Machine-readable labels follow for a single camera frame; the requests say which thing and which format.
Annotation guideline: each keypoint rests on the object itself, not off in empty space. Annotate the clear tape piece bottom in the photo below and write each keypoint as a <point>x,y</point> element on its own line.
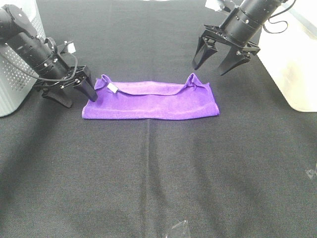
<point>179,230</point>

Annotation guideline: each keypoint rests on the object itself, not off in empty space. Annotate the white storage bin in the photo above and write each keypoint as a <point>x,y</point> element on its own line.
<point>289,53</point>

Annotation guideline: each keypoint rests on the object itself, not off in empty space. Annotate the purple microfiber towel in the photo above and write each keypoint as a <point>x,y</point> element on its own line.
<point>151,100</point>

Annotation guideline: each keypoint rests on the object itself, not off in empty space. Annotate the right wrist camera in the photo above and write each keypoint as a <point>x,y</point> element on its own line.
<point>220,5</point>

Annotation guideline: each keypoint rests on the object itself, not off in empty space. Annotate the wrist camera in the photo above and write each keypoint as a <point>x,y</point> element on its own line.
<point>220,5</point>
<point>69,47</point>

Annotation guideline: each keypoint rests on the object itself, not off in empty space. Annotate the grey perforated laundry basket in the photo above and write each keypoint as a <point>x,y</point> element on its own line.
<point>14,84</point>

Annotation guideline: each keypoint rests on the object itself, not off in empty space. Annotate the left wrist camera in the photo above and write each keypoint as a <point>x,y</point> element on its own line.
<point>69,47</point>

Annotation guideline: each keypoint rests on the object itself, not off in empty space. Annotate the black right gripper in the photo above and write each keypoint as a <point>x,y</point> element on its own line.
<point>237,30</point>

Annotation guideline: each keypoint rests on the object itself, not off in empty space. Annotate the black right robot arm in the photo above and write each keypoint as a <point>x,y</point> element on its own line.
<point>275,3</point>

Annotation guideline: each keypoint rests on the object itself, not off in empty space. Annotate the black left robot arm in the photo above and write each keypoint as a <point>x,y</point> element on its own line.
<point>14,21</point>

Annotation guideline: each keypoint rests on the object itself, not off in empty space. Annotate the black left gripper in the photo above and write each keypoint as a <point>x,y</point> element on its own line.
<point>54,74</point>

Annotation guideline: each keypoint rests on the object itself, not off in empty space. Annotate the black table cloth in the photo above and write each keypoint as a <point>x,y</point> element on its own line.
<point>241,174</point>

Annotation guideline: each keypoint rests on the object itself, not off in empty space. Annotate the clear tape piece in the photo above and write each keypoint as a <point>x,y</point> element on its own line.
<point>179,230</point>
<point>311,173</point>

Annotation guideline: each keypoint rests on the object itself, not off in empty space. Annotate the clear tape piece right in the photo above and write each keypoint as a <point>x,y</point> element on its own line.
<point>311,173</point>

